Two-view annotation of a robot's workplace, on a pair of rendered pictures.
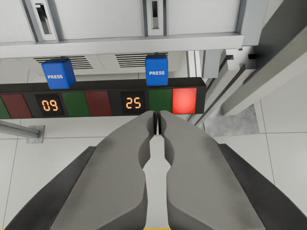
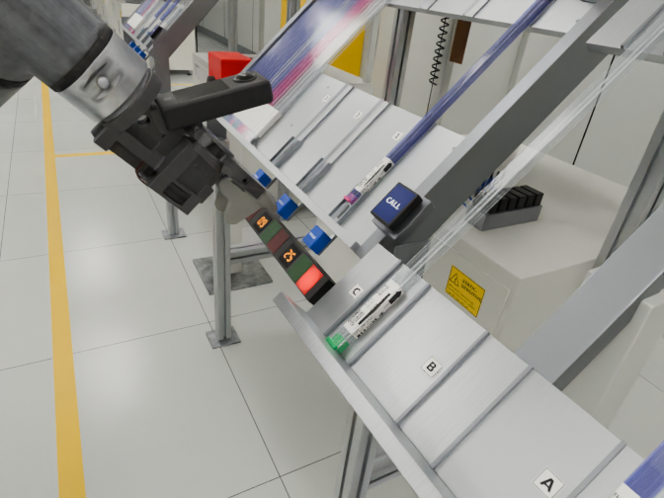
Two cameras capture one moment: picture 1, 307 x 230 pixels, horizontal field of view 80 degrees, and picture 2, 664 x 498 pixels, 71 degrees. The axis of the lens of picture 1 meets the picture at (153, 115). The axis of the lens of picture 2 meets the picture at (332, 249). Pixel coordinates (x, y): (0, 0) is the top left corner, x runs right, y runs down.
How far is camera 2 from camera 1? 53 cm
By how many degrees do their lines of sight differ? 51
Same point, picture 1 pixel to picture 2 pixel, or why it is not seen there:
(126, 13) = (336, 203)
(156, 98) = (300, 263)
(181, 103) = (306, 279)
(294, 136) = not seen: outside the picture
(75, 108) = (267, 233)
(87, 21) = (320, 194)
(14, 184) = (140, 343)
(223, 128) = not seen: outside the picture
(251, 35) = (364, 250)
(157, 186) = not seen: outside the picture
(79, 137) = (240, 389)
